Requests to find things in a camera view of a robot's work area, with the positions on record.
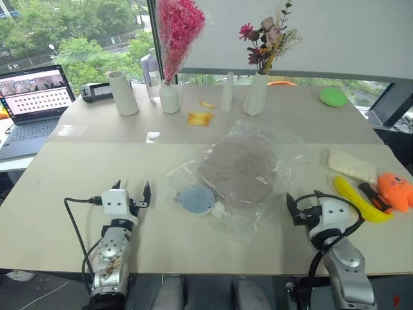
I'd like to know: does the slim white bottle vase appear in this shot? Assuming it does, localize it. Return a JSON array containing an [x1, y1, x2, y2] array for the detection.
[[220, 72, 235, 113]]

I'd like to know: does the pink dried flower bunch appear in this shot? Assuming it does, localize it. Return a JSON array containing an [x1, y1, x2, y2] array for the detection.
[[156, 0, 207, 85]]

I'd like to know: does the blue and white plush toy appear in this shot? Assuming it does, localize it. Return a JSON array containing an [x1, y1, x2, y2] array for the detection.
[[174, 183, 232, 218]]

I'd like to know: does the open grey laptop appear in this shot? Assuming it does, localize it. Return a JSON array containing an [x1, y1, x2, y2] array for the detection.
[[0, 64, 77, 161]]

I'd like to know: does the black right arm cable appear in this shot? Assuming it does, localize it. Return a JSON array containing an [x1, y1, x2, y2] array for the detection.
[[294, 192, 367, 291]]

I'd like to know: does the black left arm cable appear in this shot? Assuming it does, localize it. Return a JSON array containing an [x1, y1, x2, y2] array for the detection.
[[63, 196, 105, 293]]

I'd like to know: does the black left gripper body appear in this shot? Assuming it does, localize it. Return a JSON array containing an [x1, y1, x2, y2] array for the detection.
[[128, 196, 152, 216]]

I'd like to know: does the tall white ribbed vase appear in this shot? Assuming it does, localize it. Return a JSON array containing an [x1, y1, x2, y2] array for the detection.
[[242, 72, 270, 116]]

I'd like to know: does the white sponge block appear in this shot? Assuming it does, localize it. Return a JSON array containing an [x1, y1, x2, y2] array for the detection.
[[319, 147, 378, 184]]

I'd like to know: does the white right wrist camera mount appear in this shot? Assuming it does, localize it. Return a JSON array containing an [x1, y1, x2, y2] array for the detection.
[[307, 198, 352, 239]]

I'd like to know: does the large yellow snack wrapper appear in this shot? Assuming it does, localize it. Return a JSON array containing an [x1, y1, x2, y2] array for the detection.
[[186, 111, 215, 127]]

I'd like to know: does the orange octopus plush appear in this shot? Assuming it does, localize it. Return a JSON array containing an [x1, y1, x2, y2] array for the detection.
[[376, 172, 413, 213]]

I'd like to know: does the white cylinder vase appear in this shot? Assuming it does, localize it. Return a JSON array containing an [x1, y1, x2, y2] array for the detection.
[[107, 70, 140, 117]]

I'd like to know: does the clear glass bottle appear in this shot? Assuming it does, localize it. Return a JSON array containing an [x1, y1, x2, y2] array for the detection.
[[140, 54, 162, 104]]

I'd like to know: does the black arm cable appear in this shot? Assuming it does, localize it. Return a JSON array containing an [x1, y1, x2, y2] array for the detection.
[[294, 192, 367, 291], [63, 196, 105, 293]]

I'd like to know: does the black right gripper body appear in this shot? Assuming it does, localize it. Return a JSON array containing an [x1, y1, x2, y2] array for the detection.
[[292, 205, 322, 227]]

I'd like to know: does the white shoe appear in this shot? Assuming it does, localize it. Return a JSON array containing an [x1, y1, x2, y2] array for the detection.
[[5, 270, 36, 282]]

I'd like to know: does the mixed dried flower bouquet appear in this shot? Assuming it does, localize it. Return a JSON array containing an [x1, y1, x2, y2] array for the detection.
[[238, 0, 303, 76]]

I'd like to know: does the white roller blind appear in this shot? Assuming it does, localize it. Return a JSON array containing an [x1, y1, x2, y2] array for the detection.
[[178, 0, 413, 81]]

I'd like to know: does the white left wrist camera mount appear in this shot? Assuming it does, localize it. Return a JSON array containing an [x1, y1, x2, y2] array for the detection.
[[101, 189, 140, 227]]

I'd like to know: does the clear plastic bag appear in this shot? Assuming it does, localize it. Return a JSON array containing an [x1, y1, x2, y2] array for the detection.
[[166, 119, 312, 243]]

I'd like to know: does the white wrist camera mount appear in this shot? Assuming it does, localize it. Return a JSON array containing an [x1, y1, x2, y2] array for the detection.
[[101, 189, 140, 227], [307, 198, 352, 239]]

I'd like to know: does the black desk display device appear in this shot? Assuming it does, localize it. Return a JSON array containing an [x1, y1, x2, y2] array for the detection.
[[79, 81, 114, 104]]

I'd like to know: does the green oval sponge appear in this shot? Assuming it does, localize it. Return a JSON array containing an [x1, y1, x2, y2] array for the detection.
[[319, 87, 350, 109]]

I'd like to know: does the yellow banana plush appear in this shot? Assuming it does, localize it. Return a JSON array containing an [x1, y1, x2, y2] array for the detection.
[[333, 175, 395, 224]]

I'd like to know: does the small white round vase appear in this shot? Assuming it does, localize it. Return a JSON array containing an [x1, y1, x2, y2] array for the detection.
[[159, 79, 181, 114]]

